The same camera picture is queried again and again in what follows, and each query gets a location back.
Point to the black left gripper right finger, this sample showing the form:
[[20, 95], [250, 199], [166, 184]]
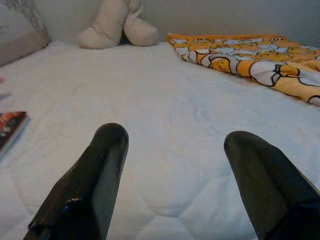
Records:
[[275, 195]]

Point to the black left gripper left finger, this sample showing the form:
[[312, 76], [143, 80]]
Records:
[[82, 190]]

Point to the dark red-green cover book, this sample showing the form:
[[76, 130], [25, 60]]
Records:
[[10, 127]]

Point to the yellow cartoon print blanket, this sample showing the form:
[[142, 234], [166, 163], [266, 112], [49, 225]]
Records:
[[237, 55]]

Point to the white quilted mattress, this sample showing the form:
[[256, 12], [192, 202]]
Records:
[[160, 100]]

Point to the cream plush toy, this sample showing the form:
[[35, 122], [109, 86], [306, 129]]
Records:
[[100, 37]]

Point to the grey ornament print headboard cushion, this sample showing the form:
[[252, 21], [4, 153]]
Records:
[[15, 32]]

